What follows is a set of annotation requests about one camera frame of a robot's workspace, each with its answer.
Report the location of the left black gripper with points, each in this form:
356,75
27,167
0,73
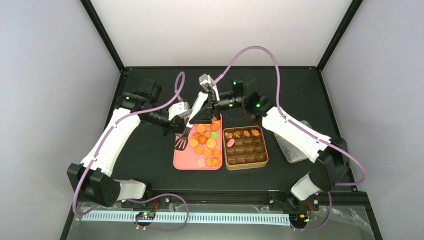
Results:
177,123

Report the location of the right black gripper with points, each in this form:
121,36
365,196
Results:
209,108

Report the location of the pink plastic tray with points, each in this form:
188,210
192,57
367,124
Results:
197,148

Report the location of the green round cookie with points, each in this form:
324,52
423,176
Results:
214,135

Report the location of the pink round cookie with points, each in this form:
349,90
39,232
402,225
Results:
201,163
230,143

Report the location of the gold cookie tin box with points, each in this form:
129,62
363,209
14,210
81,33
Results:
249,150

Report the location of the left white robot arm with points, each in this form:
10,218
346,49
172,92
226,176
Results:
91,179

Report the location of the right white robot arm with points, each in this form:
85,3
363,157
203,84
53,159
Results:
329,162

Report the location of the large round sugar cookie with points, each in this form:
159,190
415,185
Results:
211,143

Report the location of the orange swirl cookie bottom right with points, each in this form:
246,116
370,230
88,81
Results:
213,162

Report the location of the left circuit board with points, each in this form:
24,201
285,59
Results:
145,216

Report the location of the circuit board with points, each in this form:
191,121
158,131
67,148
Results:
299,218
145,216

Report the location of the clear plastic tin lid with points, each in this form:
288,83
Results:
290,151

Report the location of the right circuit board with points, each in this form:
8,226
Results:
299,218

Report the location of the clear plastic sheet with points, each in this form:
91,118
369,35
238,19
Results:
109,225

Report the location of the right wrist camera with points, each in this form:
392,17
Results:
207,83

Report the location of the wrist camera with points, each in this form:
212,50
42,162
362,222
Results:
181,109
207,83

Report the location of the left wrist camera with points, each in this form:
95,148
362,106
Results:
181,109

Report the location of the white slotted cable rail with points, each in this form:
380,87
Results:
277,219

